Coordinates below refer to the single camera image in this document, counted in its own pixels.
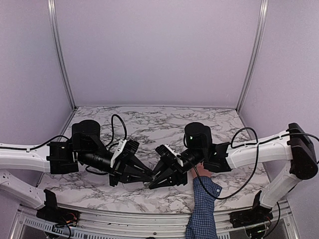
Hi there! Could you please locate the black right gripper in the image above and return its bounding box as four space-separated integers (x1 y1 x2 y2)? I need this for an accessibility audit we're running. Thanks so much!
145 149 205 189

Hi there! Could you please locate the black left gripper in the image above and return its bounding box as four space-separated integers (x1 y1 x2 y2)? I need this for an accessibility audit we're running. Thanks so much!
77 148 155 188

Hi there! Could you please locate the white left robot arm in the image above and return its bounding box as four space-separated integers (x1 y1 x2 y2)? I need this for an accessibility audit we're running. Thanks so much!
0 119 154 222

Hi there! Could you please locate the blue checkered sleeve forearm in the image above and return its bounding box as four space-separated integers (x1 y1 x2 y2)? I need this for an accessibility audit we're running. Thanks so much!
185 176 222 239

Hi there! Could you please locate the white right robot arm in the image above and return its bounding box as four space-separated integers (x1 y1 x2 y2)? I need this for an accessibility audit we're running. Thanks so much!
149 122 319 223

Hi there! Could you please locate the person's hand with long nails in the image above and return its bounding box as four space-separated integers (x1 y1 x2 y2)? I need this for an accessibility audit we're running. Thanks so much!
191 163 212 179

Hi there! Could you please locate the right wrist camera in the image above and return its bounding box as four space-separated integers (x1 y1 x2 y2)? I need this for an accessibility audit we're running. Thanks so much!
164 144 184 167

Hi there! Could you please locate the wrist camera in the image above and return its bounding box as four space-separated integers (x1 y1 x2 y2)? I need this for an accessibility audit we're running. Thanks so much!
110 139 127 168
164 144 184 167

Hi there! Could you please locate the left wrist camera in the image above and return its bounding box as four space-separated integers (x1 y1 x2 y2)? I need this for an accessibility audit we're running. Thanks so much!
110 139 127 168

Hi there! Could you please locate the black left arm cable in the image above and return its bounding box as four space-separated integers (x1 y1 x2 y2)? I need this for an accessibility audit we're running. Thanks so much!
84 114 128 175

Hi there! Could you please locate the aluminium front rail frame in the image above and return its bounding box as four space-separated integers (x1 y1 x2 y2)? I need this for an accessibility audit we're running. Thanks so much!
8 200 301 239

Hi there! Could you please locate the left aluminium corner post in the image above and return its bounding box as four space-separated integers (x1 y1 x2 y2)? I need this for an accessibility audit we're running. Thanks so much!
47 0 77 111

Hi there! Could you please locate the aluminium corner post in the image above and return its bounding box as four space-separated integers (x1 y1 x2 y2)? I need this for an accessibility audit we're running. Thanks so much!
236 0 269 115
47 0 77 111

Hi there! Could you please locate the right aluminium corner post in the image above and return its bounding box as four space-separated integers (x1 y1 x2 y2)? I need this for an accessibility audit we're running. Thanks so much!
236 0 269 115

